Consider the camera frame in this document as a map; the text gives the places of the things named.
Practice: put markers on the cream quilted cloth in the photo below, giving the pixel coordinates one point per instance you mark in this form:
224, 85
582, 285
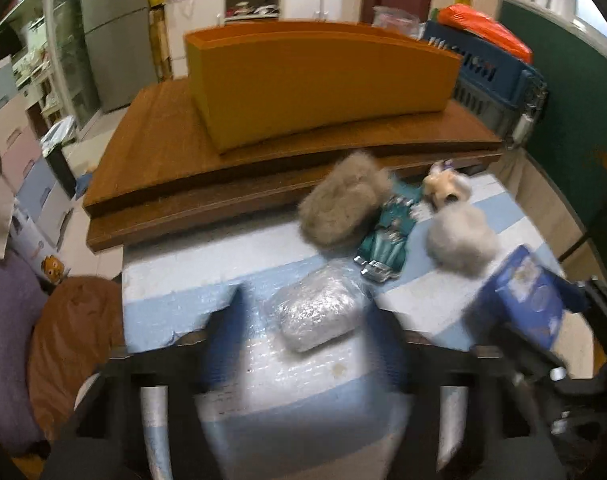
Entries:
581, 345

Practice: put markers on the small beige doll figure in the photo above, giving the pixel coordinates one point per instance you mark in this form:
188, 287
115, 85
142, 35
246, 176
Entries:
446, 185

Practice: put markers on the black trash bin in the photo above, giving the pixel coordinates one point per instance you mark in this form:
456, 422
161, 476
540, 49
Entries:
61, 172

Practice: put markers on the thin brown wooden board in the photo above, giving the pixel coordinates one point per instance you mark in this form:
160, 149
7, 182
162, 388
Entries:
153, 150

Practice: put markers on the blue white striped desktop mat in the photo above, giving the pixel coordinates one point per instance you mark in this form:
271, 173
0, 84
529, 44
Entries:
293, 410

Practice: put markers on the silver refrigerator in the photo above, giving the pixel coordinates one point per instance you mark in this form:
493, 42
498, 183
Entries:
116, 35

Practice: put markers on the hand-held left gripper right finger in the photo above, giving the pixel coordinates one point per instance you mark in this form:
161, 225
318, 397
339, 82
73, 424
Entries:
383, 350

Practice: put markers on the orange plastic bag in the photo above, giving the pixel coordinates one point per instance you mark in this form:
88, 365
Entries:
483, 27

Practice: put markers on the blue printed box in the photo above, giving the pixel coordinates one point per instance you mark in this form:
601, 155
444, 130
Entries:
523, 295

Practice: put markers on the green chalkboard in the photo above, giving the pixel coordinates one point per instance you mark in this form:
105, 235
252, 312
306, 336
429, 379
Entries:
568, 110

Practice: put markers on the clear plastic container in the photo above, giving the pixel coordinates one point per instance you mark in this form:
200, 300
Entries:
396, 20

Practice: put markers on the brown furry pouch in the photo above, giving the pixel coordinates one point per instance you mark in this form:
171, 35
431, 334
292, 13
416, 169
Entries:
341, 200

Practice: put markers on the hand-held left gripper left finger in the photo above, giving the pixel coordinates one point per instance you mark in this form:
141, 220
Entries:
223, 340

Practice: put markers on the white low cabinet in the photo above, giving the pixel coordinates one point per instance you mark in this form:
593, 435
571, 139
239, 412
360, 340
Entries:
198, 20

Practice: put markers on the blue plastic crate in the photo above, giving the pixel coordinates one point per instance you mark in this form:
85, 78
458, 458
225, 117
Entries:
488, 80

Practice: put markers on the silver packet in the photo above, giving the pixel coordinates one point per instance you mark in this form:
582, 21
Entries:
318, 310

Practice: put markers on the brown round cushion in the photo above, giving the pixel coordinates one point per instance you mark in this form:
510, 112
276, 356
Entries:
73, 350

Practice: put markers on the thick brown wooden board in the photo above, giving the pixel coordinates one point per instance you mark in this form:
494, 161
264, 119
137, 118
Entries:
183, 215

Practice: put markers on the white box with fish print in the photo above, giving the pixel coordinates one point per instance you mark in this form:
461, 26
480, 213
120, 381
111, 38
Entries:
36, 250

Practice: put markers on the orange wooden organizer box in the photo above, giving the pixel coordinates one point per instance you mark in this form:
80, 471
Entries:
323, 80

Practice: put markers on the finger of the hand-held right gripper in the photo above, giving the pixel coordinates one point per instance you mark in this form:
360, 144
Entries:
591, 292
528, 347

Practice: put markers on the green toy car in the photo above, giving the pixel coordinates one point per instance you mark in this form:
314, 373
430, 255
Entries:
391, 235

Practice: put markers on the pastel drawer cabinet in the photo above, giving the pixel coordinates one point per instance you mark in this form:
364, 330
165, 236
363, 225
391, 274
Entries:
18, 145

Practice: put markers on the glass door cabinet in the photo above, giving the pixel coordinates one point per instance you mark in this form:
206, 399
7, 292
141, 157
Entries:
66, 45

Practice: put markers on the white plastic bag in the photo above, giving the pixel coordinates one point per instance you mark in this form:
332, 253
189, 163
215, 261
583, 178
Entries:
58, 135

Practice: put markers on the purple cushion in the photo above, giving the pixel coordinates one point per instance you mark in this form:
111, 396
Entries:
8, 350

